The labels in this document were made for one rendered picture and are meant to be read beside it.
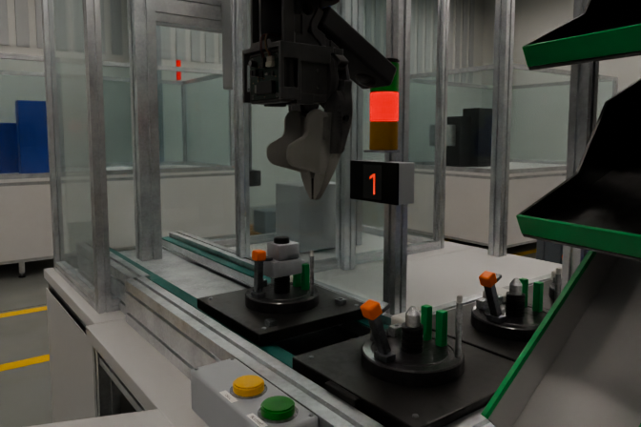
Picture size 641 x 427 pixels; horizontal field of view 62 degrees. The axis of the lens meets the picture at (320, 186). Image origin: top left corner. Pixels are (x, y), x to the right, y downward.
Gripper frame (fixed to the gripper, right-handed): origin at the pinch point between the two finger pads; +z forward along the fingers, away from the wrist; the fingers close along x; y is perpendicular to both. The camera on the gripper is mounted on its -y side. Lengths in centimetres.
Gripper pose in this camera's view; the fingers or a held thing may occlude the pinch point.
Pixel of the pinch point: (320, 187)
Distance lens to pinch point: 55.8
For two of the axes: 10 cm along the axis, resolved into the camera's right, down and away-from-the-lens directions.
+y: -8.0, 0.6, -6.0
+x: 6.0, 0.7, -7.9
